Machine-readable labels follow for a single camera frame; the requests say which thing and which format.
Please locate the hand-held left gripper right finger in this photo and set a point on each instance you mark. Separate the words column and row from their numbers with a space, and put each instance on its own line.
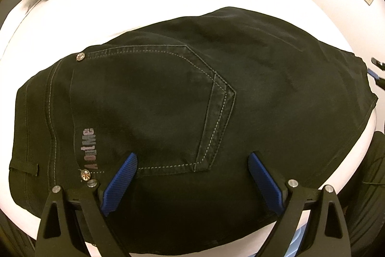
column 264, row 181

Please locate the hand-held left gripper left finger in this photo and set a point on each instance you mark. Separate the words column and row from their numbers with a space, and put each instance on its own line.
column 120, row 181

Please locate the black denim pants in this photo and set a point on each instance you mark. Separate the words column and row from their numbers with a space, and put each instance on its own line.
column 168, row 100

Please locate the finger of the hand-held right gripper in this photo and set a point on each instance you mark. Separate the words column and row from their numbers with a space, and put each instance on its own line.
column 374, row 74

